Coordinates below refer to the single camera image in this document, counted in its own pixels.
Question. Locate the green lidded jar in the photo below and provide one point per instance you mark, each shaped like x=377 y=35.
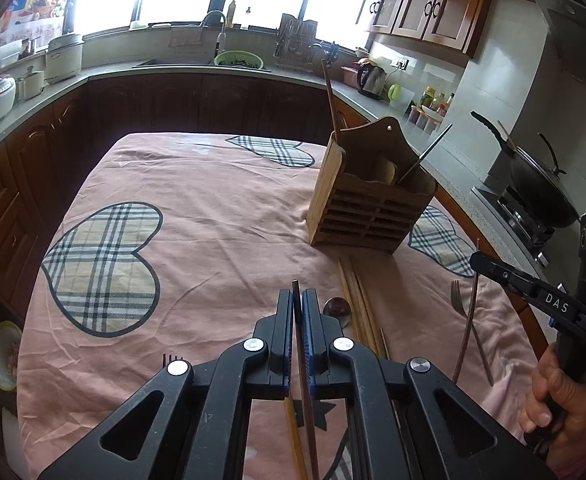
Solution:
x=428 y=97

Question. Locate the metal spoon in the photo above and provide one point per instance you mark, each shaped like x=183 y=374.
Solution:
x=335 y=307

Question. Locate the person's right hand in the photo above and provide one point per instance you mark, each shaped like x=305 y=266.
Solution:
x=540 y=380

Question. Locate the metal dish rack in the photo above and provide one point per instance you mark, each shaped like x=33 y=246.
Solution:
x=295 y=40

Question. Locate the grey countertop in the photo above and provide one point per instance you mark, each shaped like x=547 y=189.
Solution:
x=113 y=71

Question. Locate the fruit basket wall poster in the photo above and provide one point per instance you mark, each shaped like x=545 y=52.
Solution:
x=38 y=5

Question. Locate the wooden cabinets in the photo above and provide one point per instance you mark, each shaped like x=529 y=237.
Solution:
x=173 y=105
x=423 y=10

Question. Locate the spice jar rack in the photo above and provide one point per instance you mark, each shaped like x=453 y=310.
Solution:
x=425 y=119

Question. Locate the pink heart print tablecloth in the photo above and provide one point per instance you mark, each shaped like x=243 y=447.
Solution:
x=213 y=240

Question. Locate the small metal pot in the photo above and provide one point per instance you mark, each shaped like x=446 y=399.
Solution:
x=29 y=46

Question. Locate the dark brown chopstick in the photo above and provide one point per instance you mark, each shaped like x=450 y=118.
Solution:
x=465 y=340
x=330 y=100
x=309 y=435
x=425 y=152

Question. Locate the gas stove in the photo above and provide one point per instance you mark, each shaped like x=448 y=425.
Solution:
x=518 y=215

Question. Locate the chrome sink faucet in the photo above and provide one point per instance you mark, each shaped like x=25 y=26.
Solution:
x=221 y=42

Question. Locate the metal fork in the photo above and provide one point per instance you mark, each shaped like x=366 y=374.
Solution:
x=164 y=359
x=458 y=305

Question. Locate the white wall socket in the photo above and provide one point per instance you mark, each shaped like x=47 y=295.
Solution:
x=400 y=63

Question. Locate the wooden lower cabinets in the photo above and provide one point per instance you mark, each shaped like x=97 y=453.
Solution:
x=173 y=105

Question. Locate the green cup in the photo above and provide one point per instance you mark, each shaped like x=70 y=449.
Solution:
x=394 y=94

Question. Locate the tall white rice cooker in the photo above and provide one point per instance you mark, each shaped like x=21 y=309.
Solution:
x=63 y=60

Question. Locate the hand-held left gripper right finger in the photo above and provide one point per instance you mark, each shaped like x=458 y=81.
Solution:
x=313 y=330

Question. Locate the paper towel roll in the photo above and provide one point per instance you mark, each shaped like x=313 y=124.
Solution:
x=8 y=54

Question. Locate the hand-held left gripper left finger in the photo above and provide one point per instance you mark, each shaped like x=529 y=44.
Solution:
x=283 y=330

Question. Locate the pale wooden chopstick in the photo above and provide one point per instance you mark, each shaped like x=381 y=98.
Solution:
x=365 y=305
x=295 y=440
x=384 y=345
x=350 y=300

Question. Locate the green colander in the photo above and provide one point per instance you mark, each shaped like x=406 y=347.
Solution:
x=238 y=57

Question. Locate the yellow bottle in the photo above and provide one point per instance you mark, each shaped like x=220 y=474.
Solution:
x=231 y=15

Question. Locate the small white container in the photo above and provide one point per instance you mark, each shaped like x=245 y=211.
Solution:
x=139 y=25

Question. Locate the white bowl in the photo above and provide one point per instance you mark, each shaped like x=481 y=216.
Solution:
x=363 y=52

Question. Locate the small white pot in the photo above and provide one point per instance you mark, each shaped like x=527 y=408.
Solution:
x=30 y=85

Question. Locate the white plate with green rim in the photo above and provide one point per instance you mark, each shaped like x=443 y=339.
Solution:
x=0 y=355

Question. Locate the wooden upper cabinets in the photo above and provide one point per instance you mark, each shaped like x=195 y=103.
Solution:
x=423 y=10

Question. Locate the wooden utensil holder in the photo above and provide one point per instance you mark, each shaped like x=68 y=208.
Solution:
x=368 y=220

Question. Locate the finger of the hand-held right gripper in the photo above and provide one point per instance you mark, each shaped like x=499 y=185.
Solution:
x=523 y=287

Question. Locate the black wok with lid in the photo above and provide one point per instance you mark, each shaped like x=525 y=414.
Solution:
x=538 y=190

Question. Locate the steel electric kettle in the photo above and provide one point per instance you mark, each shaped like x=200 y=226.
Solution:
x=373 y=80

